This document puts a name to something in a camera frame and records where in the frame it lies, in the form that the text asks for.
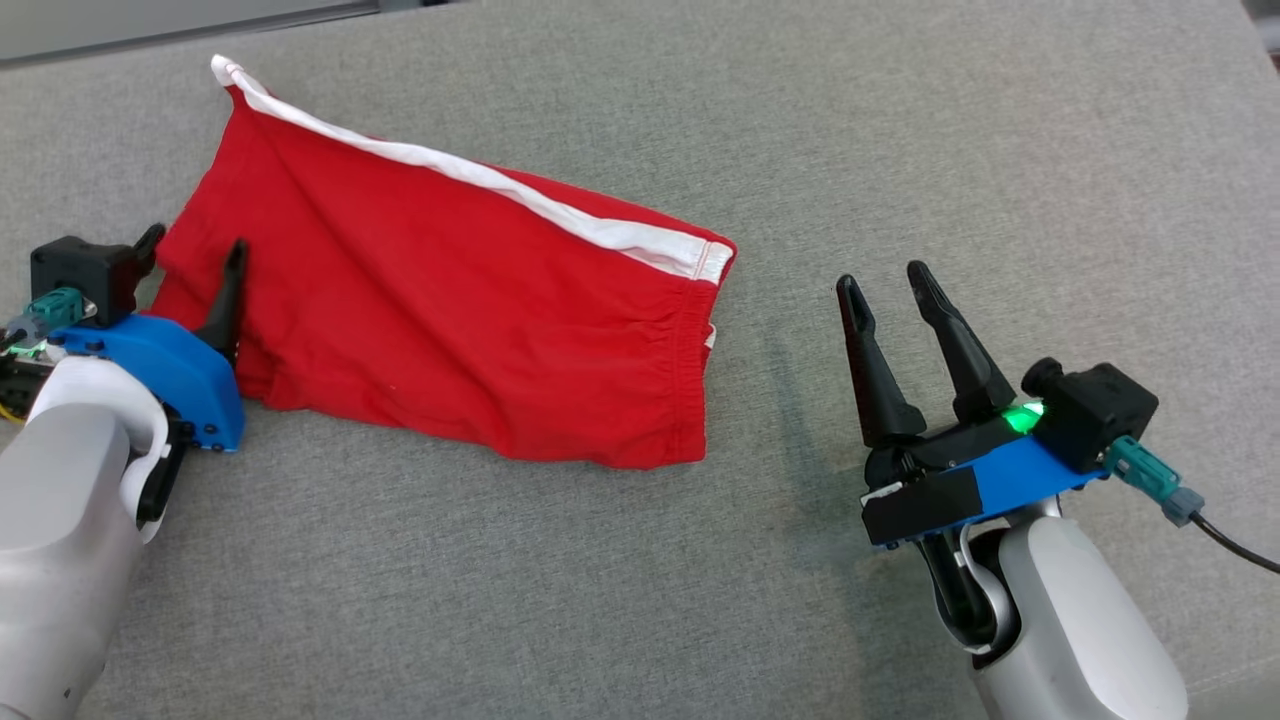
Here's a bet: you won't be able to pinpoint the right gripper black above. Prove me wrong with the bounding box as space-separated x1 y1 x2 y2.
836 261 1047 488

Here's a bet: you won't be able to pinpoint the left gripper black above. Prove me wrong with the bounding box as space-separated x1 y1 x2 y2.
0 223 250 426

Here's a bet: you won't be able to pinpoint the right black cable teal plug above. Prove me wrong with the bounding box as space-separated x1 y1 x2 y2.
1103 435 1280 577

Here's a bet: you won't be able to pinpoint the red shorts with white stripe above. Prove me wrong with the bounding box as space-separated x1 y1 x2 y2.
147 55 739 471

